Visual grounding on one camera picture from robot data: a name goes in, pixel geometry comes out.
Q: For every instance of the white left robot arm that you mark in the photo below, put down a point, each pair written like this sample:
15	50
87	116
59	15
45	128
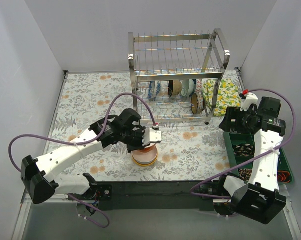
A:
42	175

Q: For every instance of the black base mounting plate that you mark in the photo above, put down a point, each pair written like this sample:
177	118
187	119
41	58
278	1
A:
154	195

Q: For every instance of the blue white floral bowl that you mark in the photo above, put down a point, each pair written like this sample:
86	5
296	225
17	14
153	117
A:
155	89

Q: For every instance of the floral patterned table mat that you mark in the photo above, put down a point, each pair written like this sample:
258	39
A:
189	151

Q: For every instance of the green compartment tray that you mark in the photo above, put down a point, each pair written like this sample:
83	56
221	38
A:
232	139

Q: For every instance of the white bowl of stack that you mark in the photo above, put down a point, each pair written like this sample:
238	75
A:
145	162

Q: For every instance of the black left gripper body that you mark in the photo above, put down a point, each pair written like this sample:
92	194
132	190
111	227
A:
138	139

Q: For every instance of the blue patterned bowl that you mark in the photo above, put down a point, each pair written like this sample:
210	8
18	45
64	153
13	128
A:
199	86

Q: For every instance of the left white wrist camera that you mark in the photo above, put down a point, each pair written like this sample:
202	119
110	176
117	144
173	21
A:
152	135

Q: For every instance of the black pink rolled tie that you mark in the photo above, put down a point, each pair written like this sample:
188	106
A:
245	173

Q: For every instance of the lemon print folded cloth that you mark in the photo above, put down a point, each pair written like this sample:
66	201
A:
228	95

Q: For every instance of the yellow bottom bowl of stack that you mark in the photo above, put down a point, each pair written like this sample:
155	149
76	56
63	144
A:
145	164

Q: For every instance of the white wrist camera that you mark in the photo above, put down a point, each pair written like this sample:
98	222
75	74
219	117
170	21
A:
152	135
247	99

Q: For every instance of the celadon green bowl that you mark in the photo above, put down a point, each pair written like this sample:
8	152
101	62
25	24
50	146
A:
188	87

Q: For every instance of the black orange rolled tie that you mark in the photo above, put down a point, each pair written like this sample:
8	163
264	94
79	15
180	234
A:
284	176

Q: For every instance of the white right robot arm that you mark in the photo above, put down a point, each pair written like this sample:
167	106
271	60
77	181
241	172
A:
258	199

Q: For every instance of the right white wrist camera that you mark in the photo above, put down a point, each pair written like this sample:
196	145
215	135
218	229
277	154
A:
247	99

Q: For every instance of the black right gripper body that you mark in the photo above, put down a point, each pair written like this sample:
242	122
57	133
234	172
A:
229	119

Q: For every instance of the black glossy bowl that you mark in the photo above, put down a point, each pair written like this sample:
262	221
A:
174	88

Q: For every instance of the orange white bowl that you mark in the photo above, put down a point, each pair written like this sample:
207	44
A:
146	155

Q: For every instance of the stainless steel dish rack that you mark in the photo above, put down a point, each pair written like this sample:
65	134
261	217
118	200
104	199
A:
177	56

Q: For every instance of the black floral rolled tie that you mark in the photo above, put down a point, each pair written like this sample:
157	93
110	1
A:
244	150

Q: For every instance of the beige top bowl of stack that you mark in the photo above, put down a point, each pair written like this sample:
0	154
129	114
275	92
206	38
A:
198	103

